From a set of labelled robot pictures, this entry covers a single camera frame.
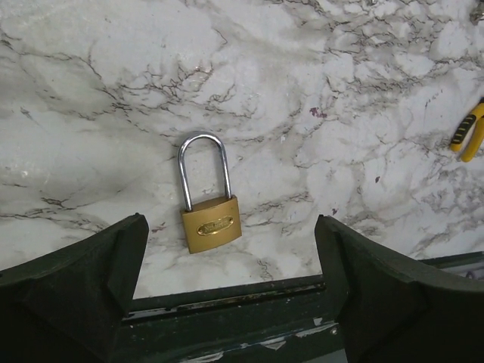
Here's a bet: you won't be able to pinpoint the yellow handled pliers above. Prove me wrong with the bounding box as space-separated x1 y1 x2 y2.
449 98 483 163

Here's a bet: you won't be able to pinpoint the brass padlock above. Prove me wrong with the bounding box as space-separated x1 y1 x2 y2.
177 132 242 254

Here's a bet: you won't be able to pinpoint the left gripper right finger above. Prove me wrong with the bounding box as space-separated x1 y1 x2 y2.
315 216 483 362

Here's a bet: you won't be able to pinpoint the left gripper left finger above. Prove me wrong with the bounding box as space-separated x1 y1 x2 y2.
1 213 149 362

